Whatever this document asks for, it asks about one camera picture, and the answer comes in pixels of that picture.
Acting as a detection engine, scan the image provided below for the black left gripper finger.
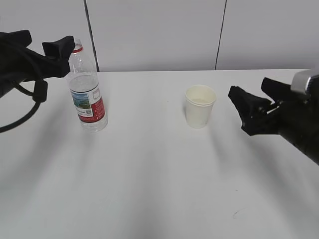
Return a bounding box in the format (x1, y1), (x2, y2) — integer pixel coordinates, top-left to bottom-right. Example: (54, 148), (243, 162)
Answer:
(0, 30), (32, 50)
(42, 36), (75, 78)

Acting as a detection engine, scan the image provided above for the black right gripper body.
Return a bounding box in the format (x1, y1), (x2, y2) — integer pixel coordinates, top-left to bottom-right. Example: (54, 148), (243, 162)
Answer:
(249, 95), (319, 149)

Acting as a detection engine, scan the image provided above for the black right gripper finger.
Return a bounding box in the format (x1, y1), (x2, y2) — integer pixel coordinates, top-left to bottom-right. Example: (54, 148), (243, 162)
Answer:
(261, 77), (293, 101)
(228, 86), (273, 136)

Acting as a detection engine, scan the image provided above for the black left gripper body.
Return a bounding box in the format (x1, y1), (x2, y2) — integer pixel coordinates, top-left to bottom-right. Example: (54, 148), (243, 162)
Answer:
(0, 45), (48, 99)

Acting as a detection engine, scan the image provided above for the clear red-label water bottle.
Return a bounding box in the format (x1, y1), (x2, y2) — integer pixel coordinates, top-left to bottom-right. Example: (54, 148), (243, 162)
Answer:
(66, 39), (108, 132)

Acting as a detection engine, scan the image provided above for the white paper cup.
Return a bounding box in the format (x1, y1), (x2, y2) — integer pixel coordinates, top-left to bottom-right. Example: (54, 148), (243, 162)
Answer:
(185, 85), (217, 128)

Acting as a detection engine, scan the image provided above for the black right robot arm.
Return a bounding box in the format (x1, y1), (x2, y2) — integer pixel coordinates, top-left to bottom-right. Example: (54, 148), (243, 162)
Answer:
(228, 78), (319, 163)

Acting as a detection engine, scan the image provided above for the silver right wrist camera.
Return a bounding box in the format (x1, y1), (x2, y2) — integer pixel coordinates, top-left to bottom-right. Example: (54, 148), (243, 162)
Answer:
(291, 68), (319, 100)

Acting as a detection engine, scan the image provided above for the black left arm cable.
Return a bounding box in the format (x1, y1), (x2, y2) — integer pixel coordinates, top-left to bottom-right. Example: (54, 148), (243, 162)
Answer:
(0, 39), (48, 133)

